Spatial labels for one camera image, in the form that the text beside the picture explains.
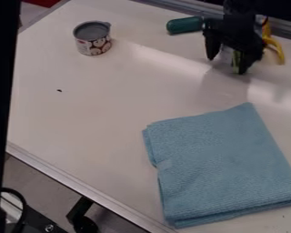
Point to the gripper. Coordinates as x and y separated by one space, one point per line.
241 33

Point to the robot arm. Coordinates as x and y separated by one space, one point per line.
238 6

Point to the yellow brush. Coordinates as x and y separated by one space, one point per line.
273 42

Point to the green bobbin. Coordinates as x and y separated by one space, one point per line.
185 25

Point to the blue cloth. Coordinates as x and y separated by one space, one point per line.
225 164

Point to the silver can with printed label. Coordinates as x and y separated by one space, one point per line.
93 39

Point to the black post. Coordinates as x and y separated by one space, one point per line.
1 106

